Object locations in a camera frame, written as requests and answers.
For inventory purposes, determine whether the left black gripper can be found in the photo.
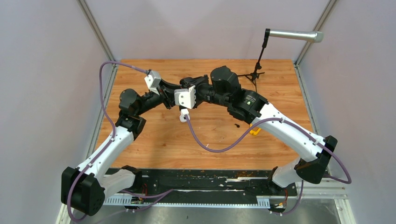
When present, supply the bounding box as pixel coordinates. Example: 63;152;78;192
135;78;184;116

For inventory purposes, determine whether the white earbud charging case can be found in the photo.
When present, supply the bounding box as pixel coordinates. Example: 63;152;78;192
179;114;191;123

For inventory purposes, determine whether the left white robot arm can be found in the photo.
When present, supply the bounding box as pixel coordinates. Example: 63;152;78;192
61;80;182;222

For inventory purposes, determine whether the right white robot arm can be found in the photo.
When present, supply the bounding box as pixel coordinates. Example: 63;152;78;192
174;66;338;195

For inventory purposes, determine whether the black tripod stand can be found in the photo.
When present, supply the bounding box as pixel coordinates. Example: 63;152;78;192
237;28;270;92

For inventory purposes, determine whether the yellow triangular plastic piece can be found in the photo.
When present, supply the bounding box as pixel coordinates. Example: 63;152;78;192
249;124;262;136

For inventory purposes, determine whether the silver microphone tube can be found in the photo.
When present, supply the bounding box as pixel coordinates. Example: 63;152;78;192
268;29;324;43

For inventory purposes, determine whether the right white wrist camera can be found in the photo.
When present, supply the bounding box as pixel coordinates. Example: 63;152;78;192
174;85;196;109

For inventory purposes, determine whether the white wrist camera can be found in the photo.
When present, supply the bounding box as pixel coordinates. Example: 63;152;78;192
174;85;196;109
144;70;162;96

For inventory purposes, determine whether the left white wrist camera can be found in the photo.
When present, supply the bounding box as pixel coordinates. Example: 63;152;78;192
144;70;162;96

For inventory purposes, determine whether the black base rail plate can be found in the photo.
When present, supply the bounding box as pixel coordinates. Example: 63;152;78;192
104;169;302;212

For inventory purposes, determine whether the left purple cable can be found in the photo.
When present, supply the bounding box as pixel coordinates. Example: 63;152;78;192
66;61;149;223

